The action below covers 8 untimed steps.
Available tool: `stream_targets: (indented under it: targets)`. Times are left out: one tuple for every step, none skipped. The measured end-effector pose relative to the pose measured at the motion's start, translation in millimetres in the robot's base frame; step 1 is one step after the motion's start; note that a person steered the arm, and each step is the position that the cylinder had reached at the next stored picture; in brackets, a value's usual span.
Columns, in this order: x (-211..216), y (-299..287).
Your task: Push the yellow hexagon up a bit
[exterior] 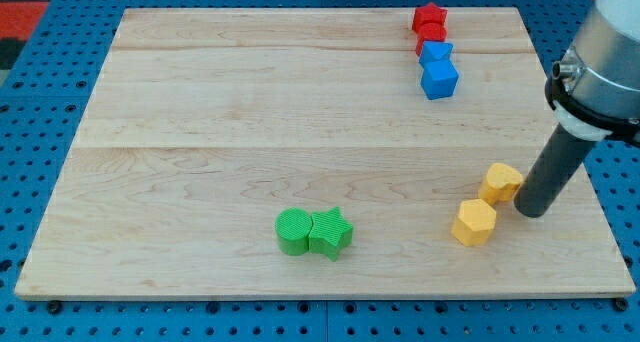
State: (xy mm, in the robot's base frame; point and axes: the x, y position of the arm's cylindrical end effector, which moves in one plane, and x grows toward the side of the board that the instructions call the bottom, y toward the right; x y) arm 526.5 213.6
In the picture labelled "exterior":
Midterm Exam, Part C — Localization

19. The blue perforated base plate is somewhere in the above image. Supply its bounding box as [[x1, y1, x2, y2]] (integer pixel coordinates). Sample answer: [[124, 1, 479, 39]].
[[1, 0, 639, 341]]

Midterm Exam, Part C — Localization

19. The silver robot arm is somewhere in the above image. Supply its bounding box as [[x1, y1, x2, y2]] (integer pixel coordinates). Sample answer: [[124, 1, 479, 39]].
[[546, 0, 639, 146]]

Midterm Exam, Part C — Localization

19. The blue cube block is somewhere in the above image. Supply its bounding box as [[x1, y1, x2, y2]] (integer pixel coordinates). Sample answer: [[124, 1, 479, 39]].
[[420, 60, 459, 100]]

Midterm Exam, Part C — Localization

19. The wooden board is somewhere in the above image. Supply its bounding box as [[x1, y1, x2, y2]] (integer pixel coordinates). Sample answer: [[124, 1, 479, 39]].
[[15, 7, 635, 301]]

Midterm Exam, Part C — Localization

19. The red cylinder block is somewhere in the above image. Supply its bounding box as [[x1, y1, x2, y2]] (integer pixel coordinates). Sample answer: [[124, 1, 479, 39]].
[[415, 22, 447, 56]]

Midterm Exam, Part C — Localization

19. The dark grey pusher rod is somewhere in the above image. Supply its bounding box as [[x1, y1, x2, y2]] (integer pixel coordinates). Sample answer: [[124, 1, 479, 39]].
[[514, 124, 595, 218]]

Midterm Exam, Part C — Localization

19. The yellow hexagon block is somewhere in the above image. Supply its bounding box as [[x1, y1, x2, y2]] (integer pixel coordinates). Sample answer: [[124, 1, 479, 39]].
[[451, 199, 497, 246]]

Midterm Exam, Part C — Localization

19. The yellow heart block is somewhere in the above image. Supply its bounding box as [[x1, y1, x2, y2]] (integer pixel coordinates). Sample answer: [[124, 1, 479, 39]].
[[478, 162, 524, 205]]

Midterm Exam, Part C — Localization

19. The green star block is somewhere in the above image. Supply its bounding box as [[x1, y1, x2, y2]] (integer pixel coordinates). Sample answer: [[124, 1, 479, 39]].
[[308, 207, 354, 262]]

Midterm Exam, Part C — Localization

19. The green cylinder block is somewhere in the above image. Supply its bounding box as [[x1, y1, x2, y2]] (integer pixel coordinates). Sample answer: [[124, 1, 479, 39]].
[[275, 208, 313, 256]]

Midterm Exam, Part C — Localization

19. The blue triangle block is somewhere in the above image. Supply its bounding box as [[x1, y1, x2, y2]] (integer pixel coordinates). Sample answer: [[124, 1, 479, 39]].
[[419, 41, 453, 66]]

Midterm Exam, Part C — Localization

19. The red star block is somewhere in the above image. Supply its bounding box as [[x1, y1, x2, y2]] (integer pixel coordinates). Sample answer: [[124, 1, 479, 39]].
[[411, 2, 448, 32]]

